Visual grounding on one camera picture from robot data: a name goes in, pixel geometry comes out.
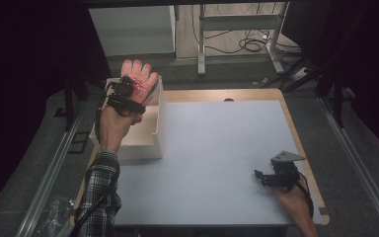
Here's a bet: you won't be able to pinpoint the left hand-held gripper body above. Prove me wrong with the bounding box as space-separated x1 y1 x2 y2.
106 80 147 118

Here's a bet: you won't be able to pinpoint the white cardboard box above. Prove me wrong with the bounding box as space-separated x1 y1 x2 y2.
88 76 167 162

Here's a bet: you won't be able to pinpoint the clear plastic bag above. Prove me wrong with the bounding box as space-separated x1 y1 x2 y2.
34 197 77 237

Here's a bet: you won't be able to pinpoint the person's right hand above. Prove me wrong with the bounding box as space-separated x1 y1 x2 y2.
271 179 314 219

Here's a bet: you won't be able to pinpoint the black metal stand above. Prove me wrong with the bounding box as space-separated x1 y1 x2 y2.
53 73 92 132
315 63 357 129

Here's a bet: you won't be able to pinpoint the light blue table mat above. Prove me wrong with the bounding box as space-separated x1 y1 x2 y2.
114 100 324 227

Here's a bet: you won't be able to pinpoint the white metal desk frame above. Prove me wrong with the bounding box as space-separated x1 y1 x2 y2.
196 2 291 77

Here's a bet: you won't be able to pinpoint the pink winter glove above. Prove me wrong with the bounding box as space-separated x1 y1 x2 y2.
120 58 161 107

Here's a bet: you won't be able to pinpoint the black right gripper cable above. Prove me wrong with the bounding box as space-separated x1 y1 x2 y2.
297 171 315 219

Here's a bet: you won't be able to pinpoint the white cabinet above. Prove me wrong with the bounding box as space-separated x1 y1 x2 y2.
88 4 177 57

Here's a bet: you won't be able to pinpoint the aluminium rail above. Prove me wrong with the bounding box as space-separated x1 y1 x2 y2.
14 102 87 237
319 98 379 237

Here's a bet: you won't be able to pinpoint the person's left hand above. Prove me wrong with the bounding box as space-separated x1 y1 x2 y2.
98 105 144 154

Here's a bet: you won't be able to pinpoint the black floor cables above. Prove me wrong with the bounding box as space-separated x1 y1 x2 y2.
190 3 303 57

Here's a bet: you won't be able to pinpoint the black floor bracket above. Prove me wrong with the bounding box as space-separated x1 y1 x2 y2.
68 131 91 155

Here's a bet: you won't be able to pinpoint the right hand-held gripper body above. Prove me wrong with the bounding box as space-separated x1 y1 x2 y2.
262 150 307 193

